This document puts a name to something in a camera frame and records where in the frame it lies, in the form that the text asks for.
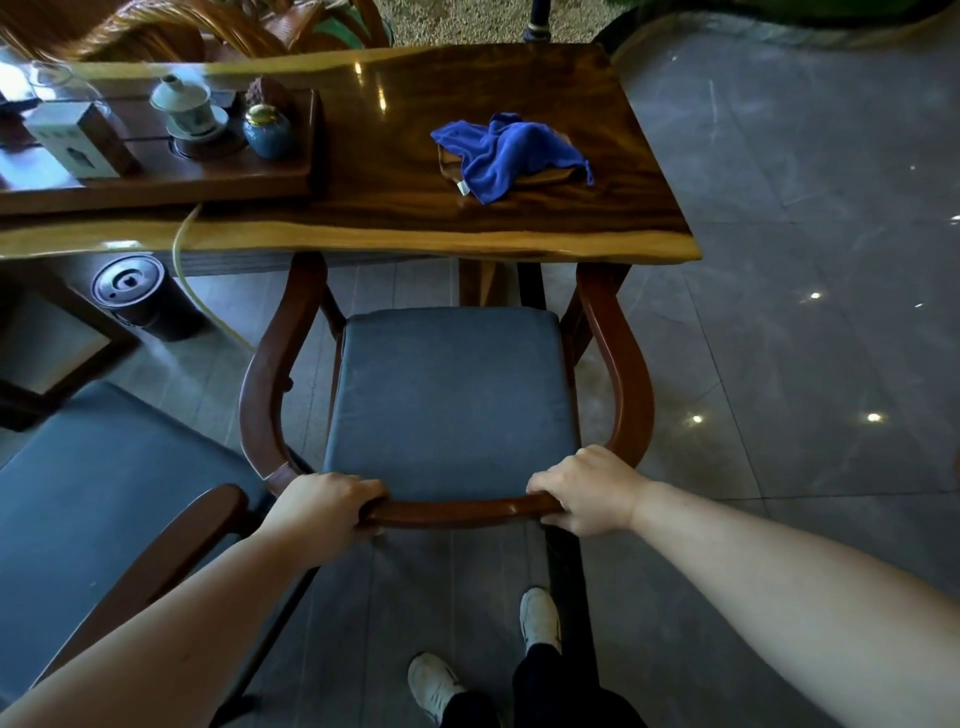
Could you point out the blue cloth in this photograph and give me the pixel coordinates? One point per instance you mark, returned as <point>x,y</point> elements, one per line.
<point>510,154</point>

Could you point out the dark blue seat cushion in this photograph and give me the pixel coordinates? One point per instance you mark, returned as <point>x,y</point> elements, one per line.
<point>450,397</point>
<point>90,487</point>

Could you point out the blue-cushioned wooden armchair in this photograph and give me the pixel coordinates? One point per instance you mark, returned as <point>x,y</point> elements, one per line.
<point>262,390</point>
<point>187,540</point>

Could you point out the brown pine cone ornament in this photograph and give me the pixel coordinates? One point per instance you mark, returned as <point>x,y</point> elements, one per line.
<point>270,94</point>

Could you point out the person's right forearm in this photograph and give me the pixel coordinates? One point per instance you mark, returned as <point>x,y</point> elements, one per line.
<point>787,592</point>

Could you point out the black trousers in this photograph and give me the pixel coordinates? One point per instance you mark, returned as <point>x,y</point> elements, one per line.
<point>555,690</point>

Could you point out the wooden table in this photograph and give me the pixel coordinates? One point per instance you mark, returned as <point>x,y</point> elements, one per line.
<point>390,112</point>

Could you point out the dark wooden tea tray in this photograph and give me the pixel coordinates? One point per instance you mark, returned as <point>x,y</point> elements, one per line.
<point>187,176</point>

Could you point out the blue jar with gold lid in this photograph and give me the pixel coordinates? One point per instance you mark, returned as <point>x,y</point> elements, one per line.
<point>270,135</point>

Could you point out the black post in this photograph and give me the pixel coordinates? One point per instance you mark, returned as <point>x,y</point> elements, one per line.
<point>538,19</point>

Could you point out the small wooden leaf tray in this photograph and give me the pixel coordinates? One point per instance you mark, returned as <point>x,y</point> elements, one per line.
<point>551,178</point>

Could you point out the white right shoe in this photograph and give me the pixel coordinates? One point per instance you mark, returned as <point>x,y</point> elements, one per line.
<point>540,619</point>

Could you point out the person's right hand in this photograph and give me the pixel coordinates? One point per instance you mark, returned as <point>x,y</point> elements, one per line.
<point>600,491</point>

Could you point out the white lidded tea bowl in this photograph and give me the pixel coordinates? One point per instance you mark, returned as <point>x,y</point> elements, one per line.
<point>184,105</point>

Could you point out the person's left forearm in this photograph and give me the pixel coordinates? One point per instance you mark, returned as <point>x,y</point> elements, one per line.
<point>150,645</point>

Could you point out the white shoe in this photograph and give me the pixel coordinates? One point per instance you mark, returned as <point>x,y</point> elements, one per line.
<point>540,619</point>
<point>433,686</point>

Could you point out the black lidded waste bucket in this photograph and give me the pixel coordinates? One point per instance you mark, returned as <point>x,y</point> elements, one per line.
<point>135,296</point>

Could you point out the white left shoe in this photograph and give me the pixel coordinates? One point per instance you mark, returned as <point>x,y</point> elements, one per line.
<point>433,686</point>

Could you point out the white printed box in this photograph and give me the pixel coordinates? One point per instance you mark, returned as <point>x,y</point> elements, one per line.
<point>75,139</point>

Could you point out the person's left hand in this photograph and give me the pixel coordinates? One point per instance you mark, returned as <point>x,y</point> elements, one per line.
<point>315,514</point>

